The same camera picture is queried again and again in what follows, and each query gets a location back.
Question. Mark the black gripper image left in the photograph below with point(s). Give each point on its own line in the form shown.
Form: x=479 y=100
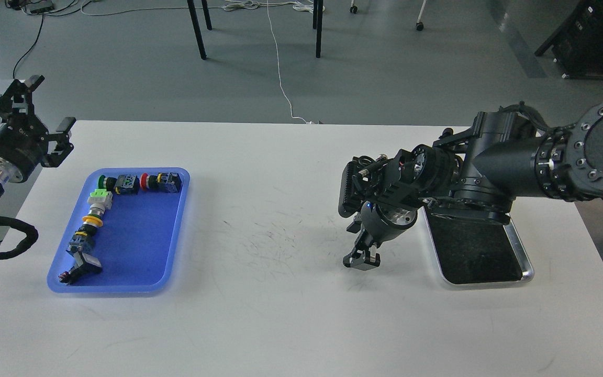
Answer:
x=24 y=144

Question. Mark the yellow ring push button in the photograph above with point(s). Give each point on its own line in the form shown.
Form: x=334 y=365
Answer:
x=83 y=238

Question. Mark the green push button switch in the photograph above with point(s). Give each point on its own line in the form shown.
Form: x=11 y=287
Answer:
x=124 y=184

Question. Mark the black table leg right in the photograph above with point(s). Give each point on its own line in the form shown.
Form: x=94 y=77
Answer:
x=317 y=24

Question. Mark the black table leg left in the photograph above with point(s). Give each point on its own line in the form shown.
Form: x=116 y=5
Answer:
x=193 y=13

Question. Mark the green white connector switch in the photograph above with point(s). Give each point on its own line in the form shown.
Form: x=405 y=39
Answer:
x=100 y=200

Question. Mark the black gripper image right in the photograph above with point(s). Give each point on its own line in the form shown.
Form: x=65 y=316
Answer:
x=379 y=223

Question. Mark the black cabinet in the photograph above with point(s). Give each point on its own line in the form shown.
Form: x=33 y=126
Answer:
x=577 y=44

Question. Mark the robot arm image right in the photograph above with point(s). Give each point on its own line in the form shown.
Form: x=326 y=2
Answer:
x=472 y=175

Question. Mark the black table leg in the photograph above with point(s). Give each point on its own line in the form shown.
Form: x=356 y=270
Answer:
x=317 y=24
x=193 y=13

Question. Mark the blue plastic tray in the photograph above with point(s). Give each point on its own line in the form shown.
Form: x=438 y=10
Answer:
x=137 y=245

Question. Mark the black white switch block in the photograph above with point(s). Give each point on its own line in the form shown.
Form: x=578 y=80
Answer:
x=84 y=263

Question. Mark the silver metal tray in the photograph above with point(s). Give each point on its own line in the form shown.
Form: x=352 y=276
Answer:
x=478 y=255

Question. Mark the red push button switch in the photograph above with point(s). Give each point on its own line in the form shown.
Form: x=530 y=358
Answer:
x=165 y=182

